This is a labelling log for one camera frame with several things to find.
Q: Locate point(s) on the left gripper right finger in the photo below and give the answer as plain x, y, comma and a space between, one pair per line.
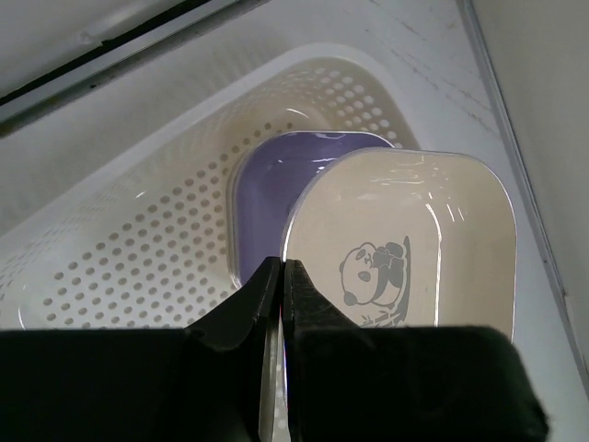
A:
348, 383

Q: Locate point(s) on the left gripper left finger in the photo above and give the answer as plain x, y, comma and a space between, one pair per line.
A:
211, 381

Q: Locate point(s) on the cream panda plate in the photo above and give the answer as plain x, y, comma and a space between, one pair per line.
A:
408, 239

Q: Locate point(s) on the purple panda plate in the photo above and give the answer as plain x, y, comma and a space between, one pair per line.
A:
267, 181

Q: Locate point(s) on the white perforated plastic bin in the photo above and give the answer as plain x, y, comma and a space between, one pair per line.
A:
143, 243

